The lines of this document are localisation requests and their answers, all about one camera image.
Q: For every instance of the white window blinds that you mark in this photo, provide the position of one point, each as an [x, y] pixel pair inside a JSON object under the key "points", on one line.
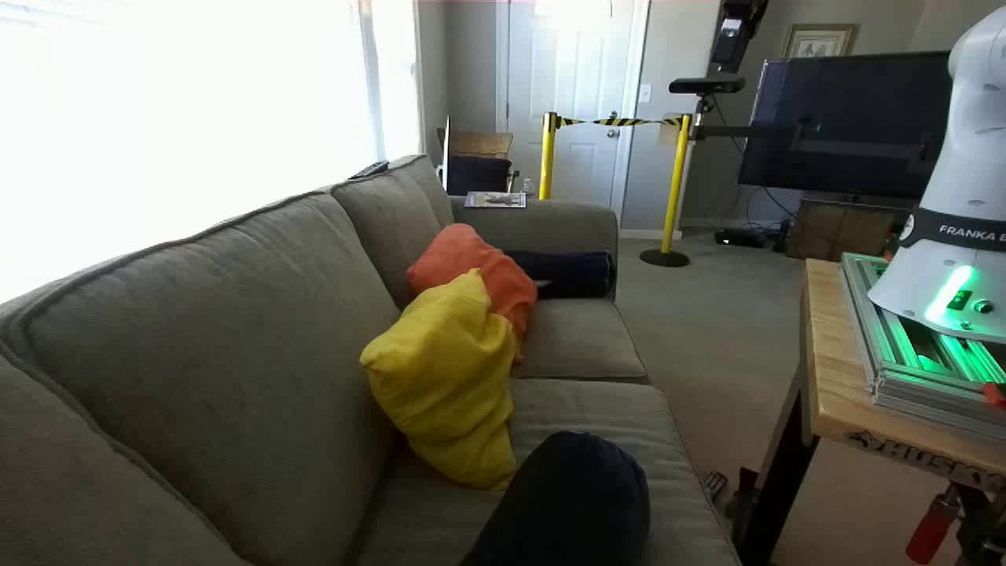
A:
{"points": [[178, 116]]}

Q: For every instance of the yellow black caution tape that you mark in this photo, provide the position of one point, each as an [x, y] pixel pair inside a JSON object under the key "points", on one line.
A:
{"points": [[617, 120]]}

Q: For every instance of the brown boxes under TV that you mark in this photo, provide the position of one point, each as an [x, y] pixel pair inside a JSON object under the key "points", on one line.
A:
{"points": [[838, 230]]}

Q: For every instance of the grey-green fabric sofa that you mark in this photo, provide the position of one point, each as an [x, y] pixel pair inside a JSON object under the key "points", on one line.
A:
{"points": [[209, 347]]}

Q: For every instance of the black camera on stand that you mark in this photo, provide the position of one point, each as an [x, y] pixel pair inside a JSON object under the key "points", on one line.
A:
{"points": [[707, 87]]}

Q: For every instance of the white panel door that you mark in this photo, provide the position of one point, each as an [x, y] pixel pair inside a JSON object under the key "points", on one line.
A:
{"points": [[576, 82]]}

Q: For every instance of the large black TV screen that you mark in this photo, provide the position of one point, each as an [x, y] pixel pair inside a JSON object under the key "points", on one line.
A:
{"points": [[838, 127]]}

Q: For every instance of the orange square pillow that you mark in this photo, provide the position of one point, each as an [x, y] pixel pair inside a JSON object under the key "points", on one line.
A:
{"points": [[471, 264]]}

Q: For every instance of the aluminium base plate green lit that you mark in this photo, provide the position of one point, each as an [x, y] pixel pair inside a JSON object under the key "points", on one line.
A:
{"points": [[912, 366]]}

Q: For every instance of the cardboard box with dark item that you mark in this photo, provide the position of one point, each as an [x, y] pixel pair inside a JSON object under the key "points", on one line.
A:
{"points": [[475, 162]]}

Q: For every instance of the yellow square pillow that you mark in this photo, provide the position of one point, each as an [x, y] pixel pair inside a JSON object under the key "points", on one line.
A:
{"points": [[440, 379]]}

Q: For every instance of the wooden table with black legs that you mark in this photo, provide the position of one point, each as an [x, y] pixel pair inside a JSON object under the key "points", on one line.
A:
{"points": [[835, 366]]}

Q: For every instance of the red clamp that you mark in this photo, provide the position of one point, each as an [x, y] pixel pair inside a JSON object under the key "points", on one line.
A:
{"points": [[930, 529]]}

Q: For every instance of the yellow stanchion post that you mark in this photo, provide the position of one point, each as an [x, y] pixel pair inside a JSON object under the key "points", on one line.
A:
{"points": [[676, 179], [548, 159]]}

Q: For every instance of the dark bolster pillow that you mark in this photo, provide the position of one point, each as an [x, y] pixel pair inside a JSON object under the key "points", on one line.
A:
{"points": [[569, 271]]}

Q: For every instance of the framed wall picture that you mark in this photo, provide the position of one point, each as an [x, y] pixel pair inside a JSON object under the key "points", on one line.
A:
{"points": [[821, 42]]}

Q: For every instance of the stack of papers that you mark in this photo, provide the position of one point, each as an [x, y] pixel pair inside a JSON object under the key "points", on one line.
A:
{"points": [[493, 201]]}

